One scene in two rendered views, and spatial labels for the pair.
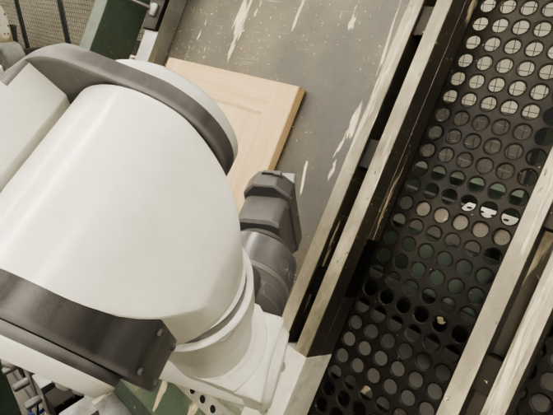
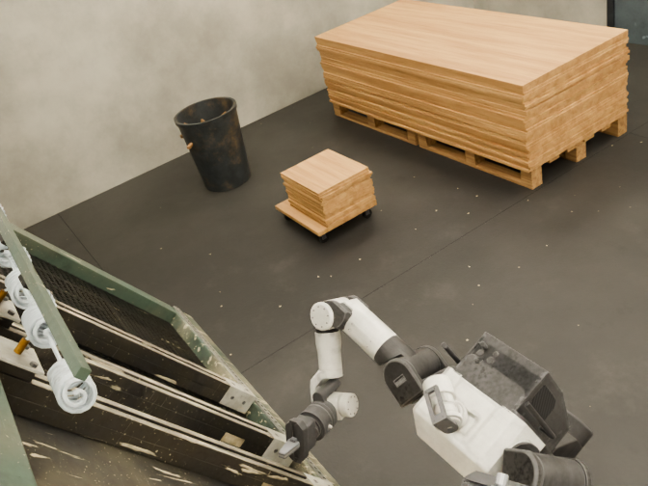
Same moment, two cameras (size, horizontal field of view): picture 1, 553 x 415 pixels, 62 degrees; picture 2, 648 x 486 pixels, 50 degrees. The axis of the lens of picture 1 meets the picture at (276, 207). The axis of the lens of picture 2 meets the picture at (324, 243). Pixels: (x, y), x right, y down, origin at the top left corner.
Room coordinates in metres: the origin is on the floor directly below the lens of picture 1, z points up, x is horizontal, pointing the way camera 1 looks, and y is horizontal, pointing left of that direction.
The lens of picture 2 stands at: (1.60, 0.66, 2.59)
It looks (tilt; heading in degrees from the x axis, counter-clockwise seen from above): 32 degrees down; 201
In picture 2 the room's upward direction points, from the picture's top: 15 degrees counter-clockwise
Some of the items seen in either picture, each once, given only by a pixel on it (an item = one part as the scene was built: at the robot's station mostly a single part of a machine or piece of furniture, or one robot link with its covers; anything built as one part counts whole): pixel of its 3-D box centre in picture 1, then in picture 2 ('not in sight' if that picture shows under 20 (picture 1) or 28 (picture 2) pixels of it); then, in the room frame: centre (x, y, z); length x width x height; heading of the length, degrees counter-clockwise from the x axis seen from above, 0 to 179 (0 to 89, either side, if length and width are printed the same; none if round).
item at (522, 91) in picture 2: not in sight; (456, 79); (-3.91, 0.00, 0.39); 2.46 x 1.04 x 0.78; 47
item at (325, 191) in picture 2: not in sight; (322, 194); (-2.53, -0.87, 0.20); 0.61 x 0.51 x 0.40; 47
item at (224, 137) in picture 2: not in sight; (215, 146); (-3.27, -1.96, 0.33); 0.54 x 0.54 x 0.65
